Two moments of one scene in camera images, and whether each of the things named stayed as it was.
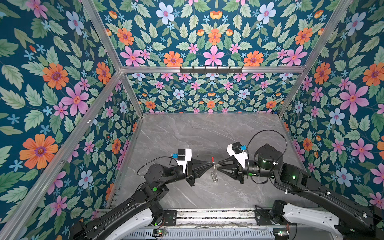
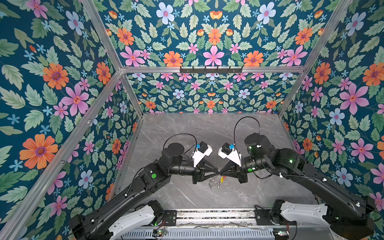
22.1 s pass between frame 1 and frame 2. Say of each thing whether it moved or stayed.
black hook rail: stayed
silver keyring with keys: moved
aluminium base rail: stayed
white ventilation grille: stayed
